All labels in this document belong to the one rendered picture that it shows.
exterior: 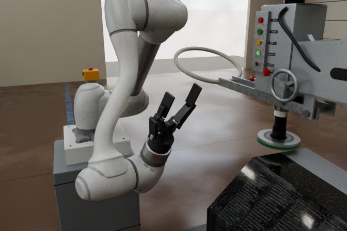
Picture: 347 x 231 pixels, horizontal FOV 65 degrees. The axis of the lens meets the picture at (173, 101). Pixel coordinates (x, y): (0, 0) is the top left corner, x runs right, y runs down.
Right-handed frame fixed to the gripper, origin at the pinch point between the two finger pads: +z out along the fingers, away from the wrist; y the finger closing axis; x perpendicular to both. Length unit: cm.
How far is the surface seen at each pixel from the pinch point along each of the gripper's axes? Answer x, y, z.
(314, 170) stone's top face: 45, 64, -28
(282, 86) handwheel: 13, 59, -2
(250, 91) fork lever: -3, 81, -20
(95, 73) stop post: -117, 77, -82
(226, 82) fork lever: -20, 90, -28
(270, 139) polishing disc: 21, 73, -33
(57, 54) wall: -498, 308, -313
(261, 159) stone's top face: 24, 61, -38
